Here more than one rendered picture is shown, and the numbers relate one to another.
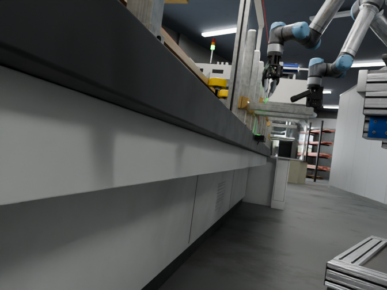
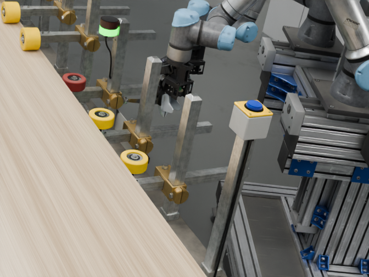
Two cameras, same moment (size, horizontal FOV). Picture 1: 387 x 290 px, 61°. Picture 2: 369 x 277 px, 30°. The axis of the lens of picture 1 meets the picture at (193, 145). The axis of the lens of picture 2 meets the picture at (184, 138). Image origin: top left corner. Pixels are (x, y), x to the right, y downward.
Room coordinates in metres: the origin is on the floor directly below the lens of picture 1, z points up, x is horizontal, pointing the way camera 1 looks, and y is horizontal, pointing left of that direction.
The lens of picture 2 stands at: (0.28, 1.10, 1.92)
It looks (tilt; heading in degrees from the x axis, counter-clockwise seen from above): 29 degrees down; 311
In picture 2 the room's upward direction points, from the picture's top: 12 degrees clockwise
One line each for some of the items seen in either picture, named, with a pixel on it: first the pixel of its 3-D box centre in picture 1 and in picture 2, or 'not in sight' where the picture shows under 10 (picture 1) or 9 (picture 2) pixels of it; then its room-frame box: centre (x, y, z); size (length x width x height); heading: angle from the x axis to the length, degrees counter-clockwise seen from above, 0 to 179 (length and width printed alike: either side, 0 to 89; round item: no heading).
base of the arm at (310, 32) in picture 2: not in sight; (319, 27); (1.63, -1.13, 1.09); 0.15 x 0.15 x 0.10
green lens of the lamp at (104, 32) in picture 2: not in sight; (108, 29); (1.87, -0.27, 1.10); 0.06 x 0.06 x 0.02
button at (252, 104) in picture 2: not in sight; (253, 106); (1.12, -0.11, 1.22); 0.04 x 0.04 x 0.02
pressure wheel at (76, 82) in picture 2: not in sight; (72, 91); (1.93, -0.20, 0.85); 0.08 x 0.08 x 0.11
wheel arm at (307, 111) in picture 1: (259, 107); (188, 178); (1.40, -0.26, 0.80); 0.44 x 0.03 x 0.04; 74
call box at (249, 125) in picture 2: not in sight; (250, 121); (1.12, -0.11, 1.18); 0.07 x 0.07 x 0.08; 74
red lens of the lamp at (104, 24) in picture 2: not in sight; (109, 22); (1.87, -0.27, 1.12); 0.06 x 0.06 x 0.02
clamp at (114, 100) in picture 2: not in sight; (108, 93); (1.88, -0.32, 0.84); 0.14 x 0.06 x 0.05; 164
